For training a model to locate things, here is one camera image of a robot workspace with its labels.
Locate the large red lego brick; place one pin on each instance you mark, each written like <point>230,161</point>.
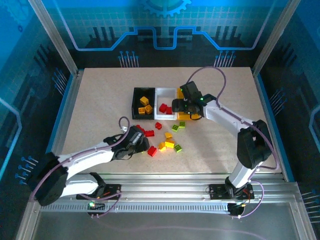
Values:
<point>163,108</point>

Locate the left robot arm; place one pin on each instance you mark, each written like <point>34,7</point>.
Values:
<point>85,157</point>

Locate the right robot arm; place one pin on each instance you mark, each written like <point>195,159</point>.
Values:
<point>222,115</point>

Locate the yellow plastic bin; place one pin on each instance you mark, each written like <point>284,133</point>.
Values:
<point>182,116</point>

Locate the long flat red lego brick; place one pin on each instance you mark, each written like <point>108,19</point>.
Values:
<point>149,133</point>

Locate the white plastic bin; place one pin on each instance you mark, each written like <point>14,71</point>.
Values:
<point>166,96</point>

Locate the small red lego brick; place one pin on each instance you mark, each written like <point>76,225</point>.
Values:
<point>158,126</point>

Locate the yellow sloped lego brick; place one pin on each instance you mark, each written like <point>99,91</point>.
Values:
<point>168,135</point>
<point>170,143</point>

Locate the black plastic bin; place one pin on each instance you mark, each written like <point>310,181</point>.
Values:
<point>136,100</point>

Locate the aluminium front beam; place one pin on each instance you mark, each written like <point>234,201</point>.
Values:
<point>165,185</point>

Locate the small controller board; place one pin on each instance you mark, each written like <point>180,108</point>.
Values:
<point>96,206</point>
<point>235,209</point>

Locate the blue table side strip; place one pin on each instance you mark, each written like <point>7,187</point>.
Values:
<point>60,113</point>
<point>265,100</point>

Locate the metal front panel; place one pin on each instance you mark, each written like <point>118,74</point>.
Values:
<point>162,225</point>

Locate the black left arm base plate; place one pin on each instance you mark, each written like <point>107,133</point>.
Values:
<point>112,188</point>

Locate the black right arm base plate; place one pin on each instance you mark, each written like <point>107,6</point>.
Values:
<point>216,191</point>

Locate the aluminium frame post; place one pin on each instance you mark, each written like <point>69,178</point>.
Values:
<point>273,35</point>
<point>55,37</point>

